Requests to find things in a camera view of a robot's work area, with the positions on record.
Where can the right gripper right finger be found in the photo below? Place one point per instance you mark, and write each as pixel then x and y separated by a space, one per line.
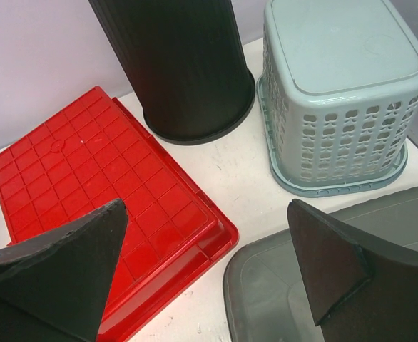
pixel 360 287

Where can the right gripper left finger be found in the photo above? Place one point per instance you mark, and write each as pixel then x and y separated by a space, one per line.
pixel 55 286

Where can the grey plastic tray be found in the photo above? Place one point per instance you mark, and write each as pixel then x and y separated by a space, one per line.
pixel 265 298

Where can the red plastic tray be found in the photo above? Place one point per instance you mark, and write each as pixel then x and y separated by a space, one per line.
pixel 94 151

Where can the teal perforated plastic basket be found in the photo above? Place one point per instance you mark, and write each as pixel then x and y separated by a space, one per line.
pixel 338 93

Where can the large black plastic bucket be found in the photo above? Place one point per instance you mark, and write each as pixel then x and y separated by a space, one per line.
pixel 185 63

